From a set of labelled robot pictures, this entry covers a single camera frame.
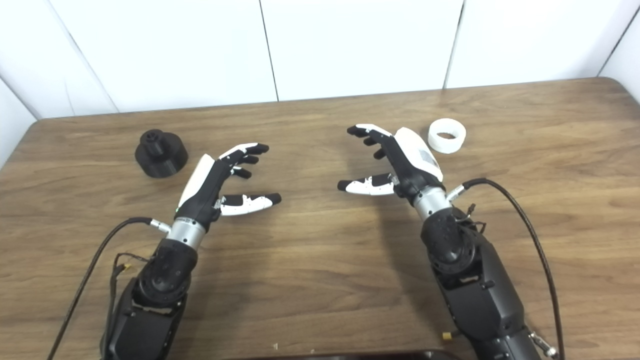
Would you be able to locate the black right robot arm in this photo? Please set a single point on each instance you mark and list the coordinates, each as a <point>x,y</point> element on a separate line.
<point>480,290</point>

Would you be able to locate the round black stepped part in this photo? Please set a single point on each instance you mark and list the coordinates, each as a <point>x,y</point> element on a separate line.
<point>161,155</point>

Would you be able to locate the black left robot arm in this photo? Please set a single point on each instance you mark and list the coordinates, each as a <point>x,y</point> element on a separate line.
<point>160,280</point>

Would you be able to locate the black robot torso edge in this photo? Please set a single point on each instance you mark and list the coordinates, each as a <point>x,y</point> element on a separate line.
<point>350,356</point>

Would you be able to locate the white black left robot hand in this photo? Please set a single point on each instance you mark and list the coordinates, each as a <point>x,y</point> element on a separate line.
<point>200,195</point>

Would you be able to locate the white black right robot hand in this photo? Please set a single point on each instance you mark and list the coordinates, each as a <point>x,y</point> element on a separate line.
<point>415,170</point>

